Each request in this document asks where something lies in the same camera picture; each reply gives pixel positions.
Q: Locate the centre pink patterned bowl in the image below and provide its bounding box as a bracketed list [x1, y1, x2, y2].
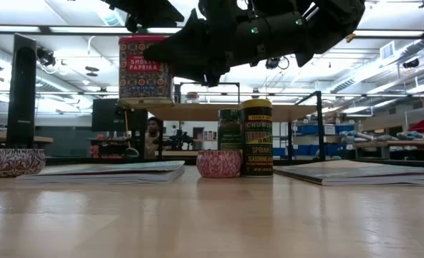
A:
[196, 150, 243, 179]

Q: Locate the yellow-lid seasoning jar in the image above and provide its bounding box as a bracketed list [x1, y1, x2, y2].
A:
[239, 98, 274, 178]

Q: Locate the red smoked paprika tin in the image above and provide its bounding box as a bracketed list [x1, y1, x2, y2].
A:
[118, 35, 175, 108]

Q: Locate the Acadia book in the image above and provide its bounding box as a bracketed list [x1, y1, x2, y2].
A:
[273, 159, 424, 187]

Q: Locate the black monitor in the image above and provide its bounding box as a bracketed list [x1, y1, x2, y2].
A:
[91, 98, 149, 133]

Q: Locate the black ceiling-mounted device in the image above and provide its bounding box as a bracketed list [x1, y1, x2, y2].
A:
[402, 57, 420, 70]
[36, 48, 57, 68]

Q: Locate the person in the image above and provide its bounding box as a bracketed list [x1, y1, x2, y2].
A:
[144, 116, 163, 159]

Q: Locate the Yellowstone book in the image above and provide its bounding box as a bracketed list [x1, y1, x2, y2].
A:
[15, 160, 186, 186]

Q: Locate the black column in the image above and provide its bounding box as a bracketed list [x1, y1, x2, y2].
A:
[5, 33, 38, 150]

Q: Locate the black dome camera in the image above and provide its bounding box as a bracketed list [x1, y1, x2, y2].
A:
[264, 56, 290, 71]

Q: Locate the ceiling air vent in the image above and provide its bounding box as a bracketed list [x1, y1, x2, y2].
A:
[379, 40, 396, 62]

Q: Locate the green lidded herb jar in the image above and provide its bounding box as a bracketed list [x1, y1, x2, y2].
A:
[217, 108, 243, 152]

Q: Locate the wooden workbench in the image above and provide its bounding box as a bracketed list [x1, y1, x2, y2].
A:
[353, 140, 424, 161]
[0, 129, 54, 145]

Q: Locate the wooden shelf riser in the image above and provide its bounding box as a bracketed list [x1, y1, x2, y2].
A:
[138, 82, 322, 161]

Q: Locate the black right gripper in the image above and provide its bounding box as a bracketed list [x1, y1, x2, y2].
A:
[143, 0, 283, 87]

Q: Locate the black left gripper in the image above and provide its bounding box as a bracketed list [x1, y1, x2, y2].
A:
[100, 0, 185, 34]

